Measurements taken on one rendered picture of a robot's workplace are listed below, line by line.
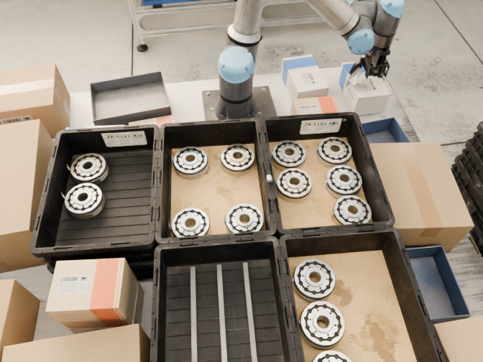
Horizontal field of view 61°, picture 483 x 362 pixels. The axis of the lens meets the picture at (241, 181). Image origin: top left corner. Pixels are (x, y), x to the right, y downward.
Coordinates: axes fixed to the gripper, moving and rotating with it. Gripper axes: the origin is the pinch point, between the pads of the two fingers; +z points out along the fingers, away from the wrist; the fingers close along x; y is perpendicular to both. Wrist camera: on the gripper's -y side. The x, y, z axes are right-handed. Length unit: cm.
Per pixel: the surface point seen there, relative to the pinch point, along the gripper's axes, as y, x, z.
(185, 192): 44, -70, -6
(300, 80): -3.6, -23.8, -1.5
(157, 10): -140, -82, 49
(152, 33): -139, -89, 66
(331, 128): 29.6, -22.8, -10.6
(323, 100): 6.7, -17.4, -0.1
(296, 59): -15.4, -22.8, -1.4
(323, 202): 53, -31, -6
